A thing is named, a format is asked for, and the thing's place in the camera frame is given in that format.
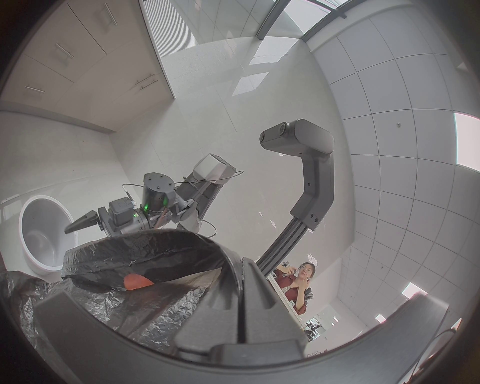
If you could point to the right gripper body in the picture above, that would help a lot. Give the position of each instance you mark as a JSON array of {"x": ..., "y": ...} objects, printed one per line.
[{"x": 127, "y": 228}]

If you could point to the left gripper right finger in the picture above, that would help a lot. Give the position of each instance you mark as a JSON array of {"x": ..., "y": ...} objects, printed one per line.
[{"x": 266, "y": 318}]

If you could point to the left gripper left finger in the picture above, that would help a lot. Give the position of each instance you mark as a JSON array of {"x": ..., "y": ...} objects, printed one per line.
[{"x": 213, "y": 322}]

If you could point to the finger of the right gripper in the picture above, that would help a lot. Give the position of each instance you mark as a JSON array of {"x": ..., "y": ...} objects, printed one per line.
[{"x": 84, "y": 223}]

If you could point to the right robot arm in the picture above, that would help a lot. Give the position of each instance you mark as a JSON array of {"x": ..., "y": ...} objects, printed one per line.
[{"x": 210, "y": 168}]

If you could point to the white trash bin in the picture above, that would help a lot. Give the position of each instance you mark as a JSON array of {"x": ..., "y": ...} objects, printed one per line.
[{"x": 45, "y": 232}]

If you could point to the person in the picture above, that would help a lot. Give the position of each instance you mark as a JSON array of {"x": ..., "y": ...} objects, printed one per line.
[{"x": 296, "y": 296}]

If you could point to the beige cabinet with drawers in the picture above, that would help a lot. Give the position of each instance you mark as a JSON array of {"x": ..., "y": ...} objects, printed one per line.
[{"x": 56, "y": 37}]

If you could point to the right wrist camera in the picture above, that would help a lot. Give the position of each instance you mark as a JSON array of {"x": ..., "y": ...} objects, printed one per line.
[{"x": 122, "y": 210}]

